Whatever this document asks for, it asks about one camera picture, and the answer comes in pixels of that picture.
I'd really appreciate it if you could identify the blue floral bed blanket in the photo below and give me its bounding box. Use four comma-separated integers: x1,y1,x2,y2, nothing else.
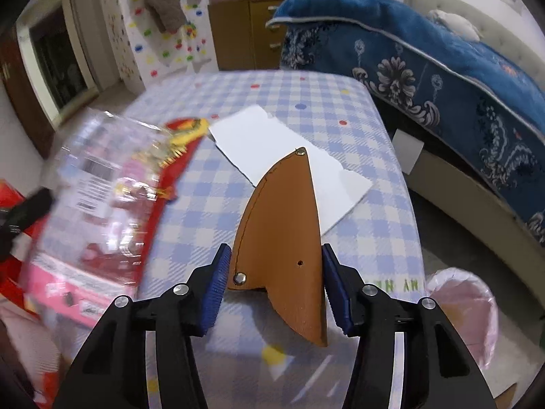
271,0,544,241

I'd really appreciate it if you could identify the clear pink toy packaging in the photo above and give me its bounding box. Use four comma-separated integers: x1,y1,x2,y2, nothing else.
18,108,180,331

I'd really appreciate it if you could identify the grey upholstered bed frame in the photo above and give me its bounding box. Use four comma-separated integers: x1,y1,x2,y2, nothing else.
382,0,545,295

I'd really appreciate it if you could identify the red plastic stool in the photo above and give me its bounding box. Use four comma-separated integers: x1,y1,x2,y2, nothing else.
0,178,52,406

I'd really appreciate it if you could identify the brown wooden door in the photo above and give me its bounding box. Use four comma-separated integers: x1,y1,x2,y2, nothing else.
1,27,55,160

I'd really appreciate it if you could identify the brown wooden drawer cabinet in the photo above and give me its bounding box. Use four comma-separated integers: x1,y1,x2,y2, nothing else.
208,0,286,71

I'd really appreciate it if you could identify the polka dot white cabinet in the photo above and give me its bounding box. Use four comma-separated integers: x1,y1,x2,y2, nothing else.
101,0,219,94

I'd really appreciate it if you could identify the brown leather sheath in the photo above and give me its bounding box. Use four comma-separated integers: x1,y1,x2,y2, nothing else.
227,147,328,347

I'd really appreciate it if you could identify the white pillow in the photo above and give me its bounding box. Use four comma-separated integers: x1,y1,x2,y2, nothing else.
427,9,482,42

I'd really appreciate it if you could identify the pink trash bag bin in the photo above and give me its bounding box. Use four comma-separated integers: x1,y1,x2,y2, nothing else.
426,267,499,370

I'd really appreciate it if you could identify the checkered blue tablecloth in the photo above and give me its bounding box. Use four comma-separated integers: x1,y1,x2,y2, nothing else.
51,69,427,409

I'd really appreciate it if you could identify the white paper sheet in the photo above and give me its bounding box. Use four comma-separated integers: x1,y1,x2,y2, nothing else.
207,103,374,238

